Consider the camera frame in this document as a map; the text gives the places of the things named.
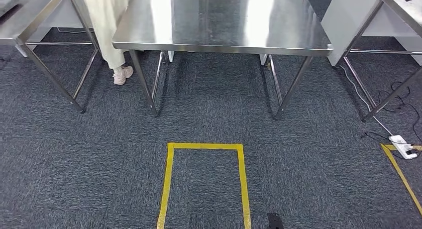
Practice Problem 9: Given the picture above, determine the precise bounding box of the yellow floor tape square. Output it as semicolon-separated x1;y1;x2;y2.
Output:
156;142;252;229
380;143;422;217

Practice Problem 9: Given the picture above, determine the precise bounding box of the person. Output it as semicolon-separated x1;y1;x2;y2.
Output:
79;0;135;86

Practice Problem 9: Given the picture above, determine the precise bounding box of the black right robot foot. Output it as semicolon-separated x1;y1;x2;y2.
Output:
266;213;285;229

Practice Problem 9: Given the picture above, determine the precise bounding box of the white partition board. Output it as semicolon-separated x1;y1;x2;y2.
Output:
320;0;422;67
14;0;95;58

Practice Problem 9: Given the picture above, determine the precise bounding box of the white power strip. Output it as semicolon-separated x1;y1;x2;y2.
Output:
388;134;419;160

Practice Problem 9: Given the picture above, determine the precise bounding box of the black floor cable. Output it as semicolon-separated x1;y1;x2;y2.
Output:
360;82;422;160

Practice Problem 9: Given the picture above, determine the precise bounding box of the stainless steel workbench table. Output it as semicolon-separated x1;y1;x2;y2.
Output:
0;0;100;115
342;0;422;123
111;0;334;120

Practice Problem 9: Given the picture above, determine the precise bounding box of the white floor cable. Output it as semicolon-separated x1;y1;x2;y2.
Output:
338;65;395;137

